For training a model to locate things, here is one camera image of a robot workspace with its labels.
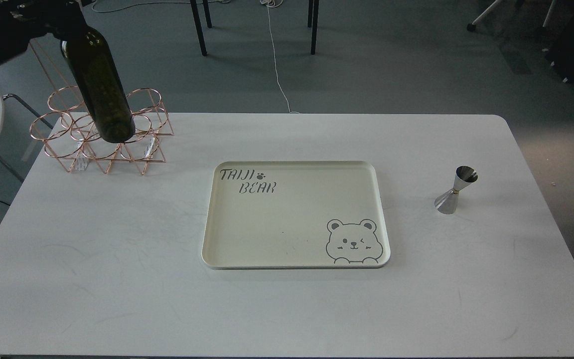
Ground copper wire wine rack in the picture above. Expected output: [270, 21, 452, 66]
[28, 37, 175, 176]

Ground white floor cable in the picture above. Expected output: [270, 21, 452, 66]
[260, 0, 301, 114]

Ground cream bear serving tray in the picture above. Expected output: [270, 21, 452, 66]
[201, 161, 391, 270]

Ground black table legs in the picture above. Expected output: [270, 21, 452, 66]
[189, 0, 320, 57]

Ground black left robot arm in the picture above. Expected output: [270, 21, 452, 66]
[0, 0, 93, 66]

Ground steel double jigger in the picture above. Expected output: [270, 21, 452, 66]
[433, 166, 478, 214]

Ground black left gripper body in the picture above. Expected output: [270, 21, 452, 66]
[0, 0, 88, 66]

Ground dark green wine bottle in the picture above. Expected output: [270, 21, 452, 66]
[59, 26, 136, 143]

